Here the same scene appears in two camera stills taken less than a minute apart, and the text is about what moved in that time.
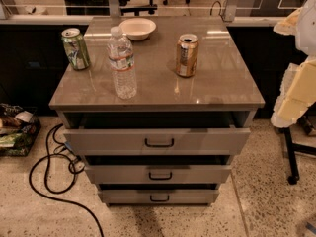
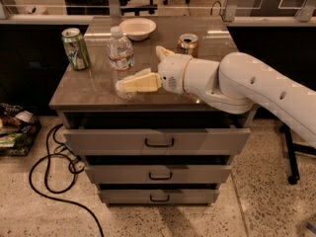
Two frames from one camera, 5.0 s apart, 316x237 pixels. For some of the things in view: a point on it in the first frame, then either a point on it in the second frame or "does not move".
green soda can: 76,48 does not move
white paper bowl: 137,29 does not move
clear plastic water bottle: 121,62 does not move
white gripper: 306,34 to 172,72
